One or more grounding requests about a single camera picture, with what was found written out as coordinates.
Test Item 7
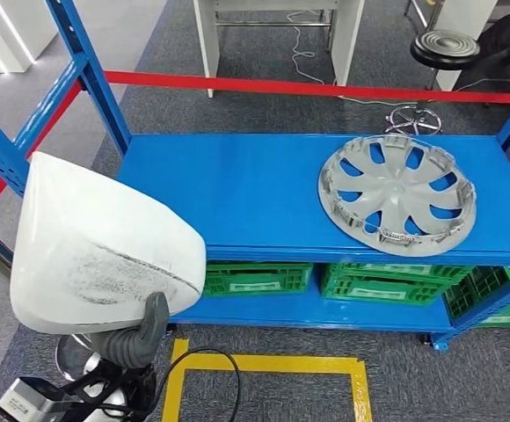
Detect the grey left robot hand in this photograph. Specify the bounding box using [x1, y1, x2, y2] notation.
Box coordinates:
[137, 291, 171, 360]

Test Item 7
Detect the white car mirror cover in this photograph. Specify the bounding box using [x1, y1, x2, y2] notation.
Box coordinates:
[9, 151, 207, 336]

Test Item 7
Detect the blue metal shelf rack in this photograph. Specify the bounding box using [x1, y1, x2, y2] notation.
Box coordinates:
[0, 0, 510, 353]

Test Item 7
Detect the silver plastic wheel hubcap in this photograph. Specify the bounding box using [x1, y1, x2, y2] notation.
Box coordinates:
[317, 135, 477, 258]

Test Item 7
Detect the white display plinth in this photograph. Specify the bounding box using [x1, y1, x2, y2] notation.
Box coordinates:
[0, 0, 58, 75]

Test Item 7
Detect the white desk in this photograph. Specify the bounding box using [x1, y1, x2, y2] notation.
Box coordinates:
[192, 0, 366, 99]
[404, 0, 500, 92]

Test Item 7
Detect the black round stool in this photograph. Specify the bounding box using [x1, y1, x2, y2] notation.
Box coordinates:
[384, 30, 480, 138]

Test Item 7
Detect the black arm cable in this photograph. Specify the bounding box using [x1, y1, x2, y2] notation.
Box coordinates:
[156, 347, 241, 422]

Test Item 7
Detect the chrome stanchion post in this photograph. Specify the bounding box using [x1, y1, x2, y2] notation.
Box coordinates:
[0, 218, 101, 382]

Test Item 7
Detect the white floor cable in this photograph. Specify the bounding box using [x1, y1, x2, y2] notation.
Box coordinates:
[286, 10, 510, 109]

